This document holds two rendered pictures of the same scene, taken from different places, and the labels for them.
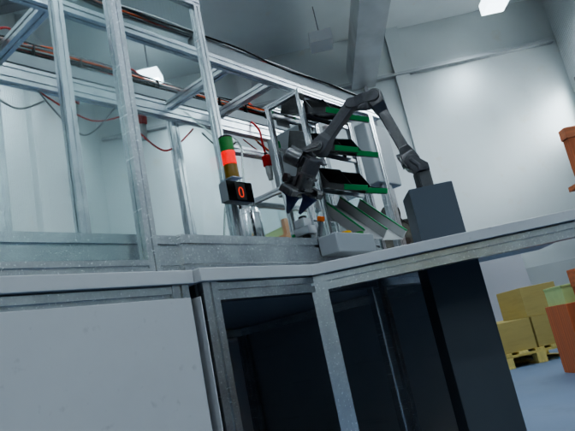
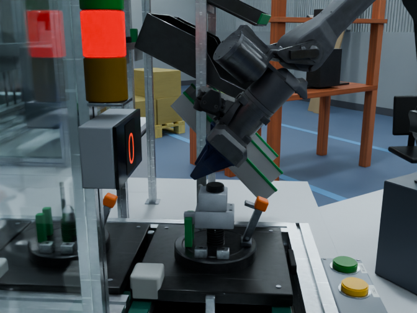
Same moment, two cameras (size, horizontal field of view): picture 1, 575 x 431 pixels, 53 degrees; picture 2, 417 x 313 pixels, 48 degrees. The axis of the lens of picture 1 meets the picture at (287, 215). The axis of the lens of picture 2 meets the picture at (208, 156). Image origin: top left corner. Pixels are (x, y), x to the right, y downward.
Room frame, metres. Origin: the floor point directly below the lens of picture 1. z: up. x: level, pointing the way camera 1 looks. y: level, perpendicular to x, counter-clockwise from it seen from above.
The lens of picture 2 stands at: (1.39, 0.37, 1.34)
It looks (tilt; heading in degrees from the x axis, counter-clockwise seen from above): 15 degrees down; 326
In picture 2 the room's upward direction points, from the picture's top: straight up
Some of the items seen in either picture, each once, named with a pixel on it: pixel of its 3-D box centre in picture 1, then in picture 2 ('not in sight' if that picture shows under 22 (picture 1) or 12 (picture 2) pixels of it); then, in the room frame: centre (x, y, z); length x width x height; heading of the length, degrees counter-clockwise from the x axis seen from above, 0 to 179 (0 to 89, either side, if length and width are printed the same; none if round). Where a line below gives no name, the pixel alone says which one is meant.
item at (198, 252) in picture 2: not in sight; (201, 251); (1.96, 0.00, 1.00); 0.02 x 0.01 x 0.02; 52
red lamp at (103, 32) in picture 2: (228, 158); (103, 33); (1.91, 0.16, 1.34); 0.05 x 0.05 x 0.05
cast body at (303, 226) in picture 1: (302, 227); (208, 204); (1.99, -0.04, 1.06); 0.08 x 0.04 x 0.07; 52
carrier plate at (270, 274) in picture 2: not in sight; (215, 258); (1.98, -0.05, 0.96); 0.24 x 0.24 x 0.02; 52
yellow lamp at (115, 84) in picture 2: (231, 172); (105, 78); (1.91, 0.16, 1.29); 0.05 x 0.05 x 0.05
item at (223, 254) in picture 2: not in sight; (223, 253); (1.93, -0.03, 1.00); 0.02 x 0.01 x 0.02; 52
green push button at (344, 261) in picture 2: not in sight; (344, 266); (1.84, -0.21, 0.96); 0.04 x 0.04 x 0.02
